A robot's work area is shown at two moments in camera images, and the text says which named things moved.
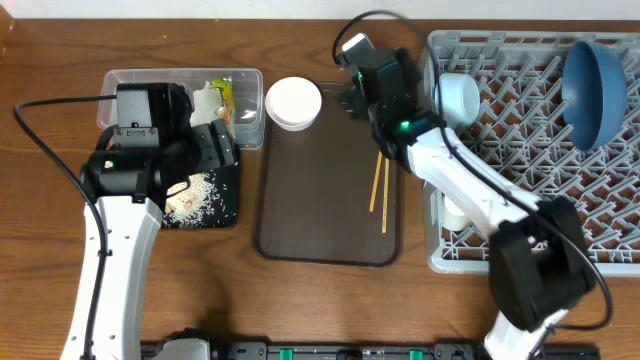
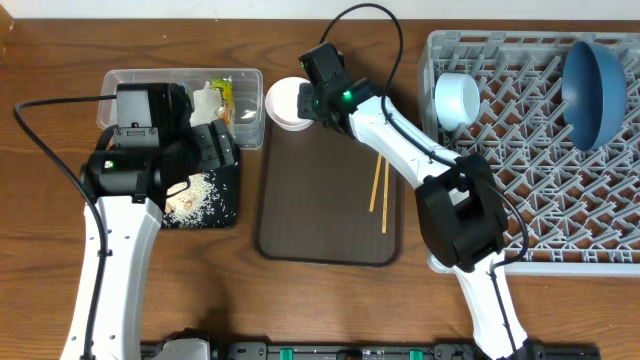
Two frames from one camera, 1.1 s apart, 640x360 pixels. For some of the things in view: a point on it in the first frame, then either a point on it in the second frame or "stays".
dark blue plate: [594, 95] stays
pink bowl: [293, 103] stays
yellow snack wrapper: [226, 110] stays
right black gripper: [351, 101] -> [305, 106]
